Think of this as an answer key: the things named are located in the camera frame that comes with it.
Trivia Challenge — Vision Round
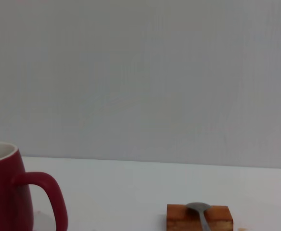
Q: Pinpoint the pink handled metal spoon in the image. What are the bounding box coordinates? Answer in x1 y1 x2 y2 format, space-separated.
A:
185 202 214 231

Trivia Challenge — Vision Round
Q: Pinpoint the red ceramic cup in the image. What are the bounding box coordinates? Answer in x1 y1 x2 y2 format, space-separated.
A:
0 141 69 231

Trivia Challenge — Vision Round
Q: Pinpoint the dark orange wooden block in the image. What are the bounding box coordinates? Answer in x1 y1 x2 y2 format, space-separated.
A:
166 204 235 231

